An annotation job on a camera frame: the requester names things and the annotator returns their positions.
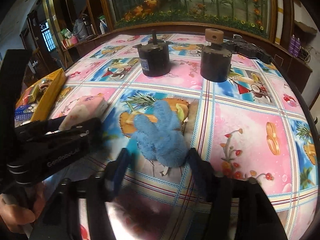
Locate wooden wall shelf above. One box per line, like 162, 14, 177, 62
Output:
293, 20, 318, 34

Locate pink cups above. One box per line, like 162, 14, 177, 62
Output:
62, 36, 78, 48

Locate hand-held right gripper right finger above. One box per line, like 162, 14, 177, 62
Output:
188, 148, 288, 240

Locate blue tissue pack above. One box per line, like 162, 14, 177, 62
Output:
15, 103, 38, 122

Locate black motor with shaft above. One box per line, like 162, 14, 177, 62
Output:
132, 29, 173, 78

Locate glass flower display case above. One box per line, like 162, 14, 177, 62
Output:
97, 0, 278, 40

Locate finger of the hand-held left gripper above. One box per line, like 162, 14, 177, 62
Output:
14, 117, 103, 141

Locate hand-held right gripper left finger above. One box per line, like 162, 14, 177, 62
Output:
32, 148, 131, 240

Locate black plastic gear housing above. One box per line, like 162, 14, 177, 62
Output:
222, 34, 273, 64

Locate black motor with wooden wheel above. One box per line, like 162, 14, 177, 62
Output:
200, 28, 233, 83

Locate grey thermos pot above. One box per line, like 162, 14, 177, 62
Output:
73, 17, 92, 40

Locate wire basket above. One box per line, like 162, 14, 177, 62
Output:
299, 46, 311, 61

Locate blue fuzzy glove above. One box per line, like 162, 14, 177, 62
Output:
133, 101, 191, 168

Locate person's left hand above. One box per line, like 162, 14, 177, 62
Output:
0, 180, 46, 233

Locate purple bottles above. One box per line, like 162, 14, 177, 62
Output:
288, 36, 301, 57

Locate yellow box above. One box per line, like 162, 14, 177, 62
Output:
15, 68, 67, 122

